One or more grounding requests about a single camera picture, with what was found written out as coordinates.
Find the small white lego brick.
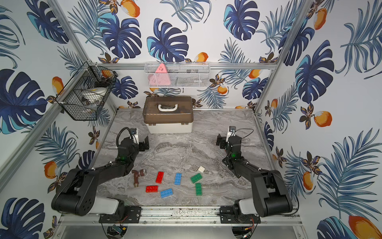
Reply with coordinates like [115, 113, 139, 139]
[198, 166, 205, 173]

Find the red lego brick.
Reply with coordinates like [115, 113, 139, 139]
[156, 171, 164, 184]
[145, 185, 159, 193]

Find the green lego brick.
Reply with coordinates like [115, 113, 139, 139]
[191, 173, 203, 184]
[195, 183, 203, 196]

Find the blue lego brick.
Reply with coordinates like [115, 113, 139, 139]
[174, 173, 182, 185]
[160, 188, 173, 198]

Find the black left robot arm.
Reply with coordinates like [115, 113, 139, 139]
[51, 127, 150, 218]

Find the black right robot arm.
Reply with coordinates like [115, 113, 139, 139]
[216, 132, 294, 217]

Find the brown lidded storage box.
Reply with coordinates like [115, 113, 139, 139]
[143, 96, 194, 134]

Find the white object in basket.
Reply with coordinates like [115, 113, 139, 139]
[81, 87, 107, 105]

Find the pink triangle card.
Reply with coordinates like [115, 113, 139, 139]
[148, 63, 171, 87]

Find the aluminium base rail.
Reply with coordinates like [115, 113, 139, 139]
[59, 206, 302, 227]

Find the white mesh wall basket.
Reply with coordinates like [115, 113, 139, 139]
[144, 62, 210, 88]

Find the black wire basket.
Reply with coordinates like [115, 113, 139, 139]
[55, 62, 118, 121]

